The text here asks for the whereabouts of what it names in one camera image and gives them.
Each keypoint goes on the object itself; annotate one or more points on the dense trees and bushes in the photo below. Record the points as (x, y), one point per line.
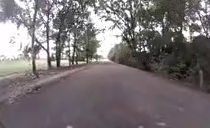
(173, 40)

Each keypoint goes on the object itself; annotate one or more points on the pale short post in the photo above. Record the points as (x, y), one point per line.
(201, 78)

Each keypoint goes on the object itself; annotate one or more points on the grey asphalt road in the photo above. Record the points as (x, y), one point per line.
(109, 96)

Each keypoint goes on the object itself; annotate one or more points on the dirt verge strip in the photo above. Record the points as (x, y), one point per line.
(23, 83)

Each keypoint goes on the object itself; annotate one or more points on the row of roadside trees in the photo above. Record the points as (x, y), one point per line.
(59, 36)

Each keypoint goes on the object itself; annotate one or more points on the pale grass field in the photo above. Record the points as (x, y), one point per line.
(9, 66)

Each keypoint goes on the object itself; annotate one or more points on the robot's own part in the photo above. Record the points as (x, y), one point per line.
(140, 126)
(69, 126)

